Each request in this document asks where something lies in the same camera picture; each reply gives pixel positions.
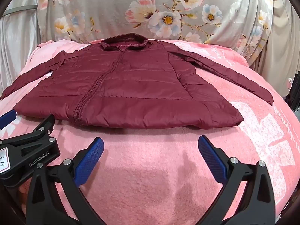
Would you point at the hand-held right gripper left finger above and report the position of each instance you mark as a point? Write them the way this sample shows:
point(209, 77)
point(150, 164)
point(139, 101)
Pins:
point(90, 159)

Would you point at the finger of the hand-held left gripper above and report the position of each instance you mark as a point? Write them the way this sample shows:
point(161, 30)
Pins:
point(7, 119)
point(44, 124)

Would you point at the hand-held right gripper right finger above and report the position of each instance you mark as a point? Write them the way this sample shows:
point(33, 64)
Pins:
point(211, 159)

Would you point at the maroon puffer jacket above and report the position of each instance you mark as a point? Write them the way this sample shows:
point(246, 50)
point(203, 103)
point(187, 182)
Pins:
point(140, 86)

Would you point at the pink printed blanket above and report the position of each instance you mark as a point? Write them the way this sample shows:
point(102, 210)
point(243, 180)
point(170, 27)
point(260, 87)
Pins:
point(152, 168)

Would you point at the silver satin curtain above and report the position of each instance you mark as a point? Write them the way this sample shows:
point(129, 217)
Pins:
point(18, 39)

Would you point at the grey floral bedsheet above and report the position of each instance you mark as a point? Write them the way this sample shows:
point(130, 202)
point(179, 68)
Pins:
point(112, 9)

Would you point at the beige curtain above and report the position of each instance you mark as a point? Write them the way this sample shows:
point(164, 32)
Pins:
point(281, 39)

